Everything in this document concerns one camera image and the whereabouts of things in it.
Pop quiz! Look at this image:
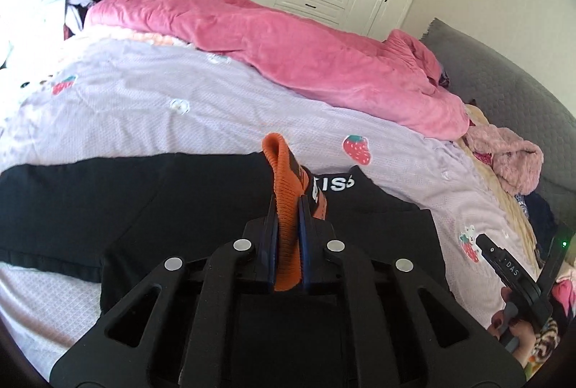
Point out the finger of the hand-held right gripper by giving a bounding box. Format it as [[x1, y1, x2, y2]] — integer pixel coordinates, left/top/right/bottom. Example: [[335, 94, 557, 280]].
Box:
[[476, 234, 507, 270]]

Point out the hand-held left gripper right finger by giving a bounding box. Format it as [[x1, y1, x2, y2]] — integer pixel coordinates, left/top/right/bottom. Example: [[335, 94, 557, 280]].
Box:
[[297, 192, 527, 388]]

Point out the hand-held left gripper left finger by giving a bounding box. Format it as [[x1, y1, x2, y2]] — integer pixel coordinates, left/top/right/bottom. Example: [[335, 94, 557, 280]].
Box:
[[49, 194, 282, 388]]

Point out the black sweater with orange cuff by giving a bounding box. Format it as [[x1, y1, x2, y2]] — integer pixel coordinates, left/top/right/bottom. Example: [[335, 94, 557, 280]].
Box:
[[0, 134, 451, 388]]

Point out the person's right hand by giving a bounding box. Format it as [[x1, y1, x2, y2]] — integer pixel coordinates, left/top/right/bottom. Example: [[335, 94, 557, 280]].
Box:
[[488, 287, 538, 368]]

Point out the bright pink cloth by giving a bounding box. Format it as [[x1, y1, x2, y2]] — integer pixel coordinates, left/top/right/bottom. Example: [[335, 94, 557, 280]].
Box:
[[554, 275, 576, 313]]

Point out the dark blue garment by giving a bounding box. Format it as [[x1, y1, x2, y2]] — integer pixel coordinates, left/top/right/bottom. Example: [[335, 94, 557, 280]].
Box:
[[517, 190, 559, 256]]

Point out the pink fluffy garment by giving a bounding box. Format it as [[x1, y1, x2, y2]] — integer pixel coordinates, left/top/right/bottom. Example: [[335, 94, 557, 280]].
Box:
[[465, 125, 545, 196]]

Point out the purple strawberry print blanket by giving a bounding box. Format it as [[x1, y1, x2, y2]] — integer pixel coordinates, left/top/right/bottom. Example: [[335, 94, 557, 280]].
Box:
[[0, 38, 541, 380]]

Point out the grey quilted headboard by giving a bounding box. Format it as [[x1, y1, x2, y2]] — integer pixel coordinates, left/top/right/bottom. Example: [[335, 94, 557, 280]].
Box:
[[420, 18, 576, 236]]

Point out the pink comforter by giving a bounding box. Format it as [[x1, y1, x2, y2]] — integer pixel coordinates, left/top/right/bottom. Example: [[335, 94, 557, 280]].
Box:
[[83, 0, 471, 141]]

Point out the peach patterned bed sheet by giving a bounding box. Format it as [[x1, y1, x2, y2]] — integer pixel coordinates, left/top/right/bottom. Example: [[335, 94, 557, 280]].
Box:
[[101, 27, 192, 50]]

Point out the white plush toy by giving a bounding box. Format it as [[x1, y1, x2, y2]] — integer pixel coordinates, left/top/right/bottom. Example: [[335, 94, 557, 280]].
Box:
[[0, 39, 61, 119]]

